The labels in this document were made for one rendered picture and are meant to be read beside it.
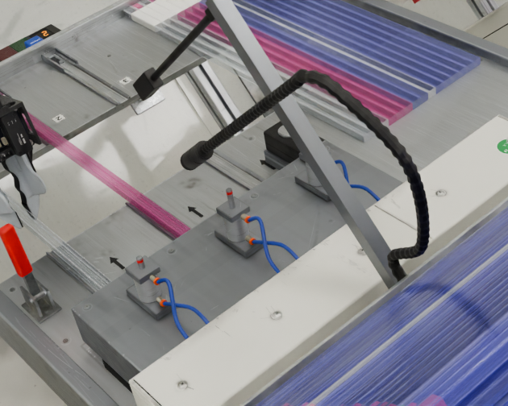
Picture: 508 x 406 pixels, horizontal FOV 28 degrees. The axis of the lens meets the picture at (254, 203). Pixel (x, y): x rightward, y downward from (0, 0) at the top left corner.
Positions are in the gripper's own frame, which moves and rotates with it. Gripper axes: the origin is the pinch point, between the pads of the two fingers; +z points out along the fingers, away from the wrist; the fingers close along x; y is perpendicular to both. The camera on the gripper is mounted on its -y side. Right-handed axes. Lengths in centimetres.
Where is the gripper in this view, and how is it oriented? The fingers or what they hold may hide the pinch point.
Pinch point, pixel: (20, 212)
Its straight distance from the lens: 120.2
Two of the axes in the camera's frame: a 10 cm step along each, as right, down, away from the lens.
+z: 3.1, 8.4, 4.5
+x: 7.5, -5.0, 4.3
